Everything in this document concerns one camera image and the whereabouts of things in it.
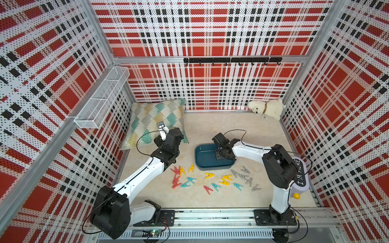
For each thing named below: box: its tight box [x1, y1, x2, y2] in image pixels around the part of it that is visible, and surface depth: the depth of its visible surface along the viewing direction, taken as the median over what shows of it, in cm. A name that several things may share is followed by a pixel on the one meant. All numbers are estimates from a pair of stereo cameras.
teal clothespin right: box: [232, 182, 244, 192], surface depth 86 cm
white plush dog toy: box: [248, 99, 287, 121], surface depth 117 cm
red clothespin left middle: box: [172, 174, 182, 186], surface depth 88 cm
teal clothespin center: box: [211, 182, 222, 192], surface depth 86 cm
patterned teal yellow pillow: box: [121, 98, 189, 151], surface depth 97 cm
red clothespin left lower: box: [171, 179, 182, 189], surface depth 87 cm
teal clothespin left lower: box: [180, 180, 191, 188], surface depth 86 cm
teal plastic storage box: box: [194, 142, 236, 171], surface depth 93 cm
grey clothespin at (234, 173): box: [229, 169, 241, 179], surface depth 90 cm
